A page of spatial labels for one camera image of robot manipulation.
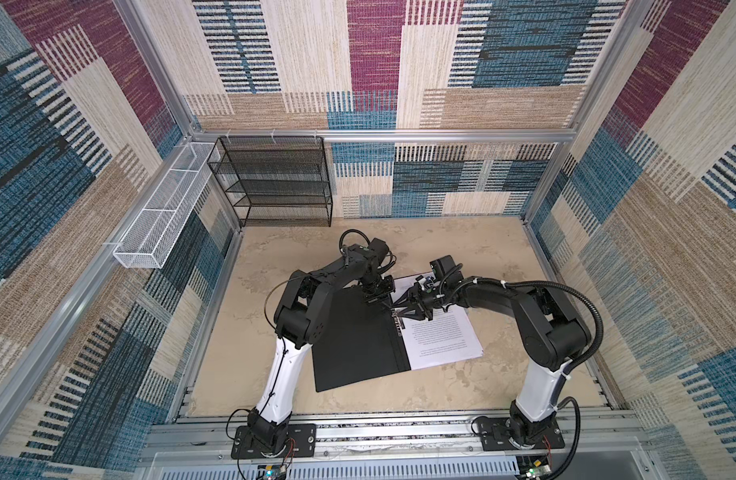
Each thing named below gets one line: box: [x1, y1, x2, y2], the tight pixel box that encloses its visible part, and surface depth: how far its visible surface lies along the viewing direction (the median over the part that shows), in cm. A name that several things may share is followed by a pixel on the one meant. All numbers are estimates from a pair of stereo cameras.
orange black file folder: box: [312, 287, 411, 393], surface depth 89 cm
